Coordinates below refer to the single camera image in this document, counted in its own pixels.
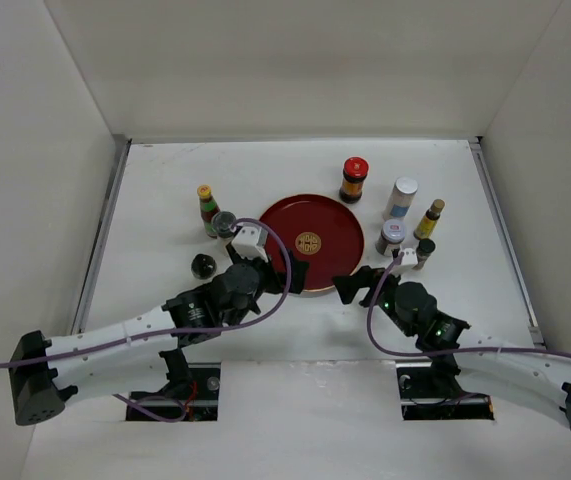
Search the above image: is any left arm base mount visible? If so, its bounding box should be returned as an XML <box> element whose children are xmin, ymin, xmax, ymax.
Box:
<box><xmin>125</xmin><ymin>349</ymin><xmax>221</xmax><ymax>423</ymax></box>

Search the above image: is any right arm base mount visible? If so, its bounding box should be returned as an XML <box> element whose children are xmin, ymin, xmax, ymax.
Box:
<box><xmin>396</xmin><ymin>362</ymin><xmax>495</xmax><ymax>421</ymax></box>

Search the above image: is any yellow label oil bottle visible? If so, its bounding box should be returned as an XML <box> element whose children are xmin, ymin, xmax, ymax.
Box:
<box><xmin>413</xmin><ymin>199</ymin><xmax>445</xmax><ymax>240</ymax></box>

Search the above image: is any small dark pepper bottle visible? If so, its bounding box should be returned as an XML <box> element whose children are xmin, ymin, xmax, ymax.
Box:
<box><xmin>413</xmin><ymin>238</ymin><xmax>436</xmax><ymax>270</ymax></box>

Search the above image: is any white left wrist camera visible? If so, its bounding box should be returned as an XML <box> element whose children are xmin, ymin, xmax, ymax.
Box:
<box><xmin>231</xmin><ymin>225</ymin><xmax>268</xmax><ymax>262</ymax></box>

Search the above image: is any white tall canister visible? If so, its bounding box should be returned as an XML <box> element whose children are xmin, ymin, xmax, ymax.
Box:
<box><xmin>382</xmin><ymin>176</ymin><xmax>419</xmax><ymax>221</ymax></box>

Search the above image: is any red lid sauce jar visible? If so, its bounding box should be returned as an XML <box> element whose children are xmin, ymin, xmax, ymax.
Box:
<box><xmin>339</xmin><ymin>157</ymin><xmax>369</xmax><ymax>204</ymax></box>

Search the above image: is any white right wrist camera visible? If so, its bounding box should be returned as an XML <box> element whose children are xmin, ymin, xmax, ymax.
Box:
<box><xmin>391</xmin><ymin>248</ymin><xmax>418</xmax><ymax>276</ymax></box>

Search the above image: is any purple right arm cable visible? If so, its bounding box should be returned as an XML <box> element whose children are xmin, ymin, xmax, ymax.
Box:
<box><xmin>367</xmin><ymin>252</ymin><xmax>571</xmax><ymax>369</ymax></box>

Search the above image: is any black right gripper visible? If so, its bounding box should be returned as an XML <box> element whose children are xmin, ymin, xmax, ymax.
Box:
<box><xmin>332</xmin><ymin>264</ymin><xmax>416</xmax><ymax>337</ymax></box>

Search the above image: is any grey lid spice jar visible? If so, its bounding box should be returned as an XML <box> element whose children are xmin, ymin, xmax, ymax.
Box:
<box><xmin>375</xmin><ymin>219</ymin><xmax>406</xmax><ymax>258</ymax></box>

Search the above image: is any red round tray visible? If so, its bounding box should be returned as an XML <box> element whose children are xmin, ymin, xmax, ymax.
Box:
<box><xmin>260</xmin><ymin>194</ymin><xmax>365</xmax><ymax>293</ymax></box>

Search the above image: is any green label sauce bottle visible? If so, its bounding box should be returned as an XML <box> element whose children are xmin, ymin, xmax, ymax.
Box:
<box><xmin>197</xmin><ymin>184</ymin><xmax>220</xmax><ymax>238</ymax></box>

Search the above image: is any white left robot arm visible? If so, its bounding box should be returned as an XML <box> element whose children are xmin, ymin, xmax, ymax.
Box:
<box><xmin>3</xmin><ymin>252</ymin><xmax>309</xmax><ymax>426</ymax></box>

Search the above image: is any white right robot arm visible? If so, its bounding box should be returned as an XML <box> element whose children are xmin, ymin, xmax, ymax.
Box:
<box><xmin>333</xmin><ymin>266</ymin><xmax>571</xmax><ymax>431</ymax></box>

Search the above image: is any glass shaker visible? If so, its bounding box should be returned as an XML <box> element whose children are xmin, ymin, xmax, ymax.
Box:
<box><xmin>190</xmin><ymin>253</ymin><xmax>217</xmax><ymax>280</ymax></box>
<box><xmin>211</xmin><ymin>211</ymin><xmax>236</xmax><ymax>241</ymax></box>

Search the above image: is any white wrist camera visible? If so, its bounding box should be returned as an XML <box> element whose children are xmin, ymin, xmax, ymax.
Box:
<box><xmin>231</xmin><ymin>225</ymin><xmax>268</xmax><ymax>262</ymax></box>
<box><xmin>391</xmin><ymin>248</ymin><xmax>418</xmax><ymax>276</ymax></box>

